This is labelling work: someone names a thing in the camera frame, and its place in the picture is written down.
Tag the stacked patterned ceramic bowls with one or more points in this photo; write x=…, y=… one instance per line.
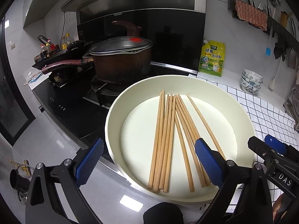
x=251, y=82

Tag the orange wavy dishcloth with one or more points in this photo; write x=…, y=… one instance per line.
x=251, y=14

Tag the condiment bottles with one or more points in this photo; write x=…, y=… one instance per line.
x=48, y=49

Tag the steel dish rack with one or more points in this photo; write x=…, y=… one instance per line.
x=291, y=105

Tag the yellow green seasoning pouch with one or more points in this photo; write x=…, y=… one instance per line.
x=212, y=58

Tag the black hanging rag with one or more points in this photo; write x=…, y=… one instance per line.
x=280, y=49

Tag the white hanging brush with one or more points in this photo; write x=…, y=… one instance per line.
x=273, y=81

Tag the black gas stove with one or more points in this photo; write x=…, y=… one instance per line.
x=78, y=101

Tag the black range hood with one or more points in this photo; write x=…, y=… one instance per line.
x=176, y=27

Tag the person's right hand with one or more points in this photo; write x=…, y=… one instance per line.
x=280, y=207

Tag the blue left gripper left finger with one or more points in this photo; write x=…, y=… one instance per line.
x=86, y=160

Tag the cream round basin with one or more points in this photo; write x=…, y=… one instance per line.
x=131, y=126

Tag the wooden chopstick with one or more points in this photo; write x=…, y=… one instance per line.
x=191, y=128
x=167, y=139
x=207, y=127
x=191, y=147
x=170, y=146
x=156, y=141
x=163, y=142
x=159, y=142
x=204, y=173
x=184, y=152

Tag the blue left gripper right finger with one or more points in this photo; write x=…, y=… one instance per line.
x=211, y=161

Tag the steel kettle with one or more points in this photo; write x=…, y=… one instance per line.
x=22, y=195

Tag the brown pot with lid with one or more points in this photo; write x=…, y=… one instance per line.
x=122, y=59

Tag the red handled frying pan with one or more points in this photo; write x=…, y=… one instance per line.
x=65, y=63

